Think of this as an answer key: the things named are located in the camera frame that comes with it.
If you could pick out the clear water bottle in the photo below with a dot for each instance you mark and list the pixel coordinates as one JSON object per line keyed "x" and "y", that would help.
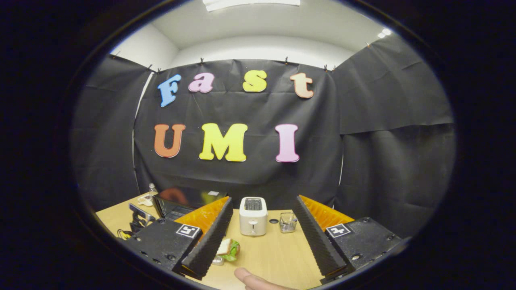
{"x": 152, "y": 189}

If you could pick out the black backdrop cloth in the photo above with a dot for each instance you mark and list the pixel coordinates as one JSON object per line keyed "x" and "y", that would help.
{"x": 383, "y": 181}

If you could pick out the white sectioned dish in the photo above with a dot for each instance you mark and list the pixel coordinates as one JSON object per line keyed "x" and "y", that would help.
{"x": 145, "y": 200}

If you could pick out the white toaster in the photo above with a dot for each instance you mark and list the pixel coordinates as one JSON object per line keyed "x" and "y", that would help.
{"x": 253, "y": 219}

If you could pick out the ceiling light panel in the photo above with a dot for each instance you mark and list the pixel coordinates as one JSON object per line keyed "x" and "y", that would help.
{"x": 250, "y": 3}

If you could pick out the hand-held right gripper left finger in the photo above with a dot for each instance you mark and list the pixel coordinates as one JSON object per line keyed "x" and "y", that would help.
{"x": 209, "y": 245}

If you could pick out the sandwich with lettuce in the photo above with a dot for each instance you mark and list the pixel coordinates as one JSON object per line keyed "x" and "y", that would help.
{"x": 229, "y": 249}

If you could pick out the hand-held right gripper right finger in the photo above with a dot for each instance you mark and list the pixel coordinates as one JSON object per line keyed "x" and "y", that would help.
{"x": 316, "y": 245}

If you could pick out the black electric oven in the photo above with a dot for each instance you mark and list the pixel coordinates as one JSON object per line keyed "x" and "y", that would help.
{"x": 189, "y": 197}

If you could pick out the row of black cloth clips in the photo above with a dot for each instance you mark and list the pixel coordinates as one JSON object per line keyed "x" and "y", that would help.
{"x": 201, "y": 61}

